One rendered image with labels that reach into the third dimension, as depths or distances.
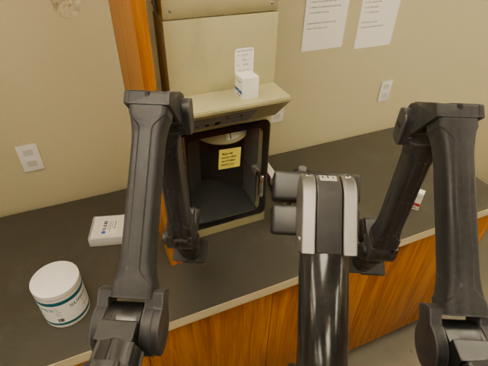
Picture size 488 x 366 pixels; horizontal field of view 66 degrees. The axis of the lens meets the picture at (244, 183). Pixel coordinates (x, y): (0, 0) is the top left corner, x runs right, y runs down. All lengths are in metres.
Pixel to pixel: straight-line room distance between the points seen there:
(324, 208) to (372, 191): 1.39
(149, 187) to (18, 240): 1.06
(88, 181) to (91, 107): 0.33
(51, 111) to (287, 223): 1.24
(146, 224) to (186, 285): 0.71
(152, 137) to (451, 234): 0.48
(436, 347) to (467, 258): 0.14
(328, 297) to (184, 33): 0.82
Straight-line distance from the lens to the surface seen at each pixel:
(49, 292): 1.20
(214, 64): 1.09
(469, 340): 0.65
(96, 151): 1.62
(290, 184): 0.41
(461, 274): 0.66
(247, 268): 1.33
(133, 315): 0.61
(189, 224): 0.91
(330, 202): 0.35
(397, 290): 1.95
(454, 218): 0.66
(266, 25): 1.12
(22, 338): 1.33
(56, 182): 1.69
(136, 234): 0.60
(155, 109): 0.63
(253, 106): 1.05
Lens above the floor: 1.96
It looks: 38 degrees down
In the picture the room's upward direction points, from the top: 1 degrees clockwise
